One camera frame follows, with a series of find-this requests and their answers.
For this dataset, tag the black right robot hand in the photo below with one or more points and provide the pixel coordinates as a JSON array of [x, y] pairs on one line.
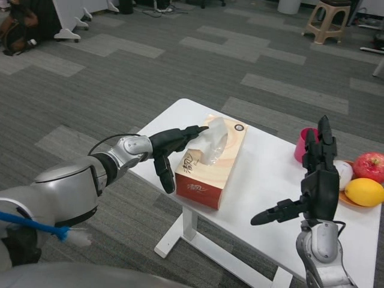
[[322, 192]]

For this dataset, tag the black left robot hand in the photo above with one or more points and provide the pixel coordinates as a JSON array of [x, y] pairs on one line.
[[168, 141]]

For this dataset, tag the orange tissue box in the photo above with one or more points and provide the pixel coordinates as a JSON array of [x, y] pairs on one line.
[[210, 177]]

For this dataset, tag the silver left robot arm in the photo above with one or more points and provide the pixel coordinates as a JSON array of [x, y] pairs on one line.
[[66, 186]]

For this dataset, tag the round wooden plate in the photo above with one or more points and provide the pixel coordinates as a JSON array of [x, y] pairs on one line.
[[345, 198]]

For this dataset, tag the white computer mouse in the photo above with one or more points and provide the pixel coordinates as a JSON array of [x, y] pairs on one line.
[[345, 174]]

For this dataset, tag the yellow lemon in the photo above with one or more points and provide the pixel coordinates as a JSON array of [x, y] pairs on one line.
[[364, 192]]

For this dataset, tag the pink plastic cup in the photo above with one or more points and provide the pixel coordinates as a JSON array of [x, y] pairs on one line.
[[300, 147]]

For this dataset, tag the red apple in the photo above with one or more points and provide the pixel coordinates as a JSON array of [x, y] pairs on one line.
[[370, 166]]

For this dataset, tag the white power strip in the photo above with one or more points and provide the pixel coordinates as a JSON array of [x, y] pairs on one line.
[[163, 10]]

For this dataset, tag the large white desk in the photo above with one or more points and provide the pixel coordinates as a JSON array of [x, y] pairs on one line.
[[378, 67]]

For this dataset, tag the black trash bin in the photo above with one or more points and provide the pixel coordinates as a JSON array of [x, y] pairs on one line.
[[126, 7]]

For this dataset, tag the white desk foot bar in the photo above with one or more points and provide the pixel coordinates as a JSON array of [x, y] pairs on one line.
[[372, 50]]

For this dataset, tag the silver robot chest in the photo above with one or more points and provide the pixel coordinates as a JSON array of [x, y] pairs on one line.
[[90, 277]]

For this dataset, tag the white office partition with feet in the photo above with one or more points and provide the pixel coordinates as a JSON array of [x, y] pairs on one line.
[[67, 18]]

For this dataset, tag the beige plastic stool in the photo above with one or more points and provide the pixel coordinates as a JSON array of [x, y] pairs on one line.
[[327, 21]]

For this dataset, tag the white plant pot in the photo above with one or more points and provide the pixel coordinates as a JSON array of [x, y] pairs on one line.
[[288, 6]]

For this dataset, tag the brown and black backpack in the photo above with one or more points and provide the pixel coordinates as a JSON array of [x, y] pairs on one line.
[[15, 30]]

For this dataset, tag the white table leg frame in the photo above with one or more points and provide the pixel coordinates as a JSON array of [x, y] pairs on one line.
[[189, 222]]

